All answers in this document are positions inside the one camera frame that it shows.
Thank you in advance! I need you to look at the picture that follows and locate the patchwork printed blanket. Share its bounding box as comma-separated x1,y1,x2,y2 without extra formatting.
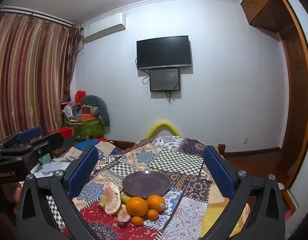
46,135,250,240

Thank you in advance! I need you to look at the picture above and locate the curtain rod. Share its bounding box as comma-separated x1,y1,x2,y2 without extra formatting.
0,6,82,28

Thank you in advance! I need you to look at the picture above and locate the orange with sticker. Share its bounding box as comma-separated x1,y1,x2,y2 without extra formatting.
146,194,166,212

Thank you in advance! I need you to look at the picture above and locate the small pomelo segment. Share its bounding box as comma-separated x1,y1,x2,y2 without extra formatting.
117,206,132,223

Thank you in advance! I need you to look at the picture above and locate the white cloth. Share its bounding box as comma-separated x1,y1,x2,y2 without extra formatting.
31,147,81,178

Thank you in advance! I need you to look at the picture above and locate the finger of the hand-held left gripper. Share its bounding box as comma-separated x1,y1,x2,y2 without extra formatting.
0,126,43,151
0,132,65,165

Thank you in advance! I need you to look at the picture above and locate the striped red curtain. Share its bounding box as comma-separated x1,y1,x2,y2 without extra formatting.
0,12,82,140

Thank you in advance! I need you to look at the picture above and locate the yellow chair back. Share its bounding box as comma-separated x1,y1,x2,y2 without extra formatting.
146,120,180,139

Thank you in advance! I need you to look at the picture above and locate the blue cloth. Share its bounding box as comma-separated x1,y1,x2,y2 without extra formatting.
73,139,100,153

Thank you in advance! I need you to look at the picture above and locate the wooden door frame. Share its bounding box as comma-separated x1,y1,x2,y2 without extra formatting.
275,0,308,200

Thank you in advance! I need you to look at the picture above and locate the large pomelo segment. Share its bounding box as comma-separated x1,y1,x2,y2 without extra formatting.
104,186,122,216

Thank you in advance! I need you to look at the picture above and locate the white air conditioner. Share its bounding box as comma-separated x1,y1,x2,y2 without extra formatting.
81,13,126,40

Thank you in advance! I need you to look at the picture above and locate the red box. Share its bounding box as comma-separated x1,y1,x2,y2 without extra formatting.
46,127,75,140

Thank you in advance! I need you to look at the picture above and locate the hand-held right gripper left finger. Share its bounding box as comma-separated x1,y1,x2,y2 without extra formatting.
16,145,99,240

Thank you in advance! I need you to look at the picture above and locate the dark purple plate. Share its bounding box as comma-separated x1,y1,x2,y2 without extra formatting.
122,170,171,198

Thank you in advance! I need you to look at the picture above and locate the small black monitor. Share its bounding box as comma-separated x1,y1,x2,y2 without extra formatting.
149,68,181,92

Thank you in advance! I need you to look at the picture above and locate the person's left hand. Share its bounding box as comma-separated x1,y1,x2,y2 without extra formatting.
9,182,24,205

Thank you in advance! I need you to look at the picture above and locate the black wall television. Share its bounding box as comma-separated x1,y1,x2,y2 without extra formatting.
136,35,193,70

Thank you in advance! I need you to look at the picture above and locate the green fabric basket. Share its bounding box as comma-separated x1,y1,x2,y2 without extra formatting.
63,119,106,141

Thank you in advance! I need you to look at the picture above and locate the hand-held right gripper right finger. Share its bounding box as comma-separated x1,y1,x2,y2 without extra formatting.
199,145,286,240

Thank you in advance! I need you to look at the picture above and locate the wooden upper cabinet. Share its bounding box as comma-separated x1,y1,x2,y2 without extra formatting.
240,0,289,33

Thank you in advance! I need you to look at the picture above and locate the large orange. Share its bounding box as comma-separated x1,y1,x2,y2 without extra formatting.
126,197,149,217

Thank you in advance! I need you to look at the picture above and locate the red plush toy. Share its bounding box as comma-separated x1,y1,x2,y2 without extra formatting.
74,90,86,104

